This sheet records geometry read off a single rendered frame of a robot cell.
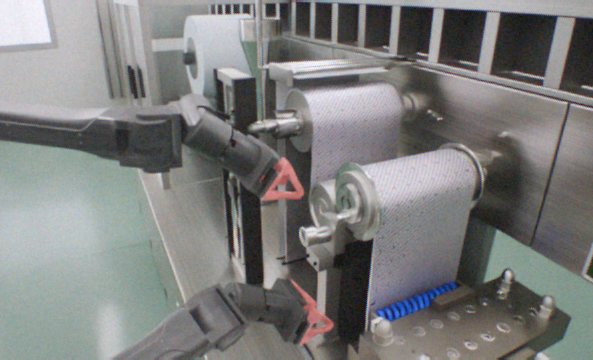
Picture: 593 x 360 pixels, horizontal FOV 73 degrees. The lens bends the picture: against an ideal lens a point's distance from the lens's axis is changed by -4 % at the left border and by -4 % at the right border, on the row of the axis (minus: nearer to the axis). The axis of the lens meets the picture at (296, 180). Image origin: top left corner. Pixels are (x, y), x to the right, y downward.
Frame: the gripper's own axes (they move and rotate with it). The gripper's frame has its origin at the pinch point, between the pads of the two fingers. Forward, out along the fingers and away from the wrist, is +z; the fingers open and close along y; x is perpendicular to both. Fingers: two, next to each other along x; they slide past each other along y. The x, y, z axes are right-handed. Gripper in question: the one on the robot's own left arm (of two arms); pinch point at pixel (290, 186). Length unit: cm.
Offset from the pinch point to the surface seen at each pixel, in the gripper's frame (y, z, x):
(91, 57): -551, 10, -43
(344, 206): -0.8, 13.2, 2.0
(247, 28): -68, 2, 28
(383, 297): 5.9, 29.6, -8.5
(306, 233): -2.9, 11.2, -6.2
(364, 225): 4.2, 15.1, 1.4
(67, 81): -552, 2, -87
